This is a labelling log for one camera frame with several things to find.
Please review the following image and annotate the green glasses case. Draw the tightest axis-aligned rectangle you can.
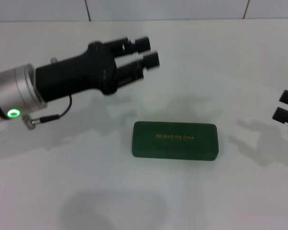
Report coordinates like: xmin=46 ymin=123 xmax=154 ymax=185
xmin=132 ymin=120 xmax=219 ymax=161

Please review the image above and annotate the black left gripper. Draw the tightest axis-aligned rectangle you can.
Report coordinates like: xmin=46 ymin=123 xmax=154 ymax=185
xmin=35 ymin=35 xmax=151 ymax=103

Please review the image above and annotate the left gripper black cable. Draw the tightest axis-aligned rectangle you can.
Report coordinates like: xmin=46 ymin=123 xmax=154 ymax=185
xmin=21 ymin=94 xmax=73 ymax=130

